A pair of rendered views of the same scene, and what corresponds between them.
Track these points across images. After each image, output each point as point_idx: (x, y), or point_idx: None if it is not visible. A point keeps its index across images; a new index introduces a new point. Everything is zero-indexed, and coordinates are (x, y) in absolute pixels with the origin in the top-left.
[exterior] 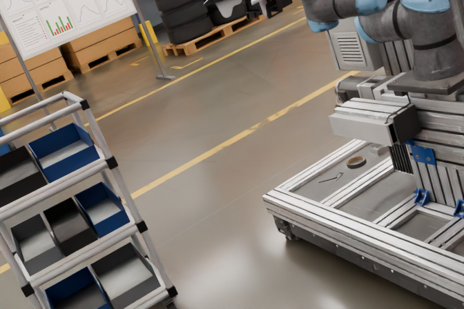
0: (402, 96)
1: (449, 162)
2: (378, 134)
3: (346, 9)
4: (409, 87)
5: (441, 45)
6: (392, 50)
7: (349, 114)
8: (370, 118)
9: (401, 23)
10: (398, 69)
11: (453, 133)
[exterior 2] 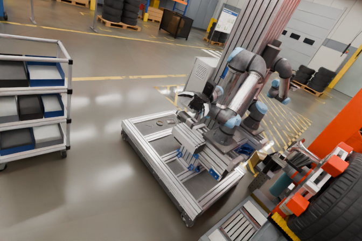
0: (205, 140)
1: (201, 161)
2: (189, 147)
3: (221, 120)
4: (210, 141)
5: (229, 135)
6: None
7: (181, 131)
8: (189, 140)
9: None
10: (200, 118)
11: (213, 160)
